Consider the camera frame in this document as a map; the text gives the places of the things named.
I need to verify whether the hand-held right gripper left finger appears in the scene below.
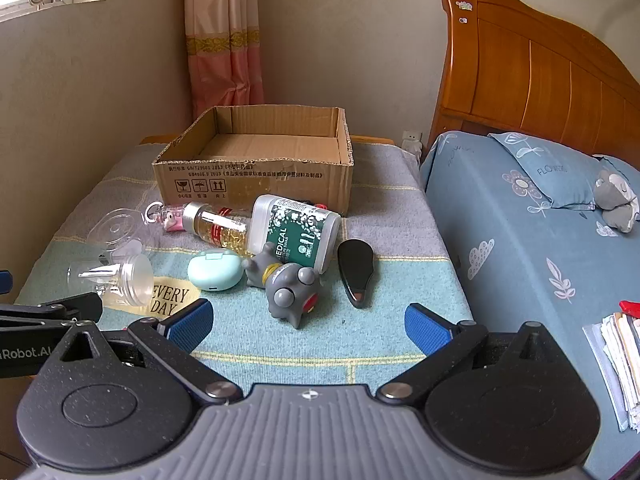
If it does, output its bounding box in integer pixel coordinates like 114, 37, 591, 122
60, 298, 243, 408

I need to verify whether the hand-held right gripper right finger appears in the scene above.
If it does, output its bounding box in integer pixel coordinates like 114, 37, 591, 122
376, 304, 563, 406

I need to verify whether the clear plastic cup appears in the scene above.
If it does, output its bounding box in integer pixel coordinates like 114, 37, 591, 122
67, 259, 126, 298

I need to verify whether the mint green earbud case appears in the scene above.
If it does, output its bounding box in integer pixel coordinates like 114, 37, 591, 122
187, 249, 242, 292

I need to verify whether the frosted plastic cup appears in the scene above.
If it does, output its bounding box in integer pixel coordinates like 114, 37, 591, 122
116, 254, 155, 307

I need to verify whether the glass bottle with gold pins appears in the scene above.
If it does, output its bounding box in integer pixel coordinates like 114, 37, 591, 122
181, 201, 253, 251

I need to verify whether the clear plastic round container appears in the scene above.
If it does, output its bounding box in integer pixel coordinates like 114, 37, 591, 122
87, 207, 151, 250

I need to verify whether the grey toy figure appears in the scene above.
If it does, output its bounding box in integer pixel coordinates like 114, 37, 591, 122
241, 241, 321, 331

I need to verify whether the white bottle green label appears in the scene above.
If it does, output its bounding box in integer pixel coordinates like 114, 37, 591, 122
248, 194, 342, 275

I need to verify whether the cardboard box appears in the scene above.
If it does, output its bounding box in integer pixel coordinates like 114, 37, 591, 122
151, 105, 355, 217

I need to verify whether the blue floral bed sheet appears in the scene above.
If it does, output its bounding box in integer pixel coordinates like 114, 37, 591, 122
420, 131, 640, 478

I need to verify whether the striped grey teal blanket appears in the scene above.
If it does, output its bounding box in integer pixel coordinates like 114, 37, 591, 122
15, 142, 473, 396

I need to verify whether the stack of papers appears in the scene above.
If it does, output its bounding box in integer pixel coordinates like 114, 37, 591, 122
582, 311, 640, 433

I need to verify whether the blue floral pillow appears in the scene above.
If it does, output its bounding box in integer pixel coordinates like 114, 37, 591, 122
487, 131, 640, 211

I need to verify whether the grey plush toy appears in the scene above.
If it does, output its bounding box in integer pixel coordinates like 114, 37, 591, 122
592, 169, 640, 233

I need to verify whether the wooden bed headboard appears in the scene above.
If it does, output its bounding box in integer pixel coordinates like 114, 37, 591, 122
430, 0, 640, 171

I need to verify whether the pink curtain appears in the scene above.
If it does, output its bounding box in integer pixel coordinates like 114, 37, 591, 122
184, 0, 265, 118

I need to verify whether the pink keychain charm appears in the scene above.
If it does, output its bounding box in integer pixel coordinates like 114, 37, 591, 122
145, 201, 186, 233

